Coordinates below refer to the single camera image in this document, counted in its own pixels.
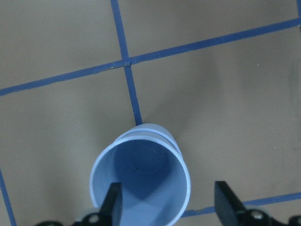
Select blue plastic cup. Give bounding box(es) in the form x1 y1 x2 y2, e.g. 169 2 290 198
89 136 190 226

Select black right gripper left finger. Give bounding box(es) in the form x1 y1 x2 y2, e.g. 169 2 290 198
99 183 123 226

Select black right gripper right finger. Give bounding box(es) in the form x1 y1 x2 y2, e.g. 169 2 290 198
214 181 246 226

